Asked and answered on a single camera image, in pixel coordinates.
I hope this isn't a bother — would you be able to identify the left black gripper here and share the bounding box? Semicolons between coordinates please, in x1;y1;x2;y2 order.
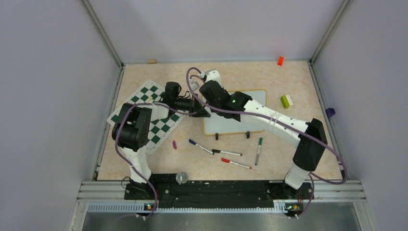
174;93;210;118

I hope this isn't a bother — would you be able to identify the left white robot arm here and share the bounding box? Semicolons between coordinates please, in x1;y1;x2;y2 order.
112;82;210;199

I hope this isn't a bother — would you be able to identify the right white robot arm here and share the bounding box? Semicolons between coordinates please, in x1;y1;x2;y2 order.
199;80;327;198

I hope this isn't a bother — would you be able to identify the yellow-framed whiteboard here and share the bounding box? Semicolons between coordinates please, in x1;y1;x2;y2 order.
203;89;268;141

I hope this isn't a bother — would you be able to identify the blue capped marker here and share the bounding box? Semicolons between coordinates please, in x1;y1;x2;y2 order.
189;139;214;155

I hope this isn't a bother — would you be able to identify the green white chess mat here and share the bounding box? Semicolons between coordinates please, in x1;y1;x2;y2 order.
125;80;185;154

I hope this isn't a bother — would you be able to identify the black capped marker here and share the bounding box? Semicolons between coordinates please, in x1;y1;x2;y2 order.
212;149;242;156

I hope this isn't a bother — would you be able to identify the red capped marker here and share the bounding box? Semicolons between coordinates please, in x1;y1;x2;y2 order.
221;158;252;169

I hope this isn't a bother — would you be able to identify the green capped marker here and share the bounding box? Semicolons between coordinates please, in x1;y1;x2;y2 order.
255;138;263;166

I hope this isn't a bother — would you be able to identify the green white toy block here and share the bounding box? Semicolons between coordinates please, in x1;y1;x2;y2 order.
280;95;293;109

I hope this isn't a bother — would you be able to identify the orange toy block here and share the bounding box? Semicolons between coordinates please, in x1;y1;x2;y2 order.
277;56;284;66

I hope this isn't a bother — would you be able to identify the purple toy block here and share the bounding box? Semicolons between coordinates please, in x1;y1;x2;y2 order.
325;108;336;118

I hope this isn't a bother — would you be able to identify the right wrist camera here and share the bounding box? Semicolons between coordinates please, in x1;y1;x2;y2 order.
205;69;222;86

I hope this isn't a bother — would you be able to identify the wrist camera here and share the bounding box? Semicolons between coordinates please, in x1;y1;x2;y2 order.
189;79;200;92
205;69;222;86

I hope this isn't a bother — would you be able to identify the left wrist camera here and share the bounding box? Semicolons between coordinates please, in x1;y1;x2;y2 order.
189;79;200;92

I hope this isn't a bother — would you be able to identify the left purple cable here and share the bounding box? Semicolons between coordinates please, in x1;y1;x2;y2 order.
114;83;208;220

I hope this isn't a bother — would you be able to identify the purple cable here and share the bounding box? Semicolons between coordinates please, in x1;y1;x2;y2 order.
186;67;349;219
114;83;208;220

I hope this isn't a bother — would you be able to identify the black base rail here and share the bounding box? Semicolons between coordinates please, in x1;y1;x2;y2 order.
124;174;312;209

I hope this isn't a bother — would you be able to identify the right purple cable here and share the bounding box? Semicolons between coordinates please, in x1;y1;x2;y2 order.
186;67;349;219

